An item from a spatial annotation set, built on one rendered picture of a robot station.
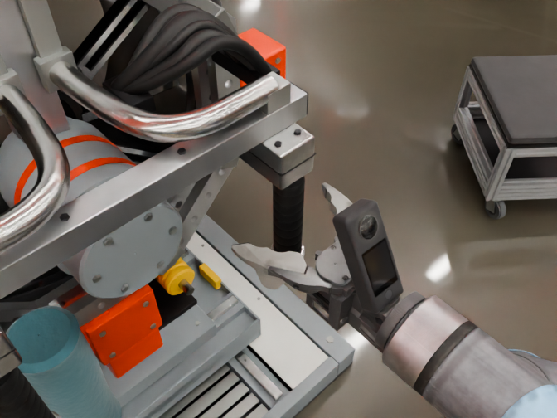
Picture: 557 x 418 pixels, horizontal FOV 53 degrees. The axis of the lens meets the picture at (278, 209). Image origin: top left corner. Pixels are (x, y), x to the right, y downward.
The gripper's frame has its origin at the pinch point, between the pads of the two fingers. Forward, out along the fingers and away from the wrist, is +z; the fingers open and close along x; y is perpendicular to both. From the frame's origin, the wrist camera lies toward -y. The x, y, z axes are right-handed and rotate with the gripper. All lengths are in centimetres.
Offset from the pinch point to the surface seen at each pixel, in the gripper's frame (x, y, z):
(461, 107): 117, 67, 37
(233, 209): 40, 83, 65
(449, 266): 72, 83, 5
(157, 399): -16, 66, 21
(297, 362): 15, 75, 10
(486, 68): 115, 49, 32
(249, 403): 1, 77, 11
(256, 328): 12, 69, 21
